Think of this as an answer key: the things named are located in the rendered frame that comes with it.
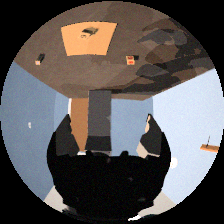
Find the orange square mat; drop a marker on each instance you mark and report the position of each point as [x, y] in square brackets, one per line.
[97, 42]

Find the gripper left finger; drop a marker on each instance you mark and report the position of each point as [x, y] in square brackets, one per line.
[61, 147]

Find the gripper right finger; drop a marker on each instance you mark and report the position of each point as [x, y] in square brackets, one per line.
[154, 147]

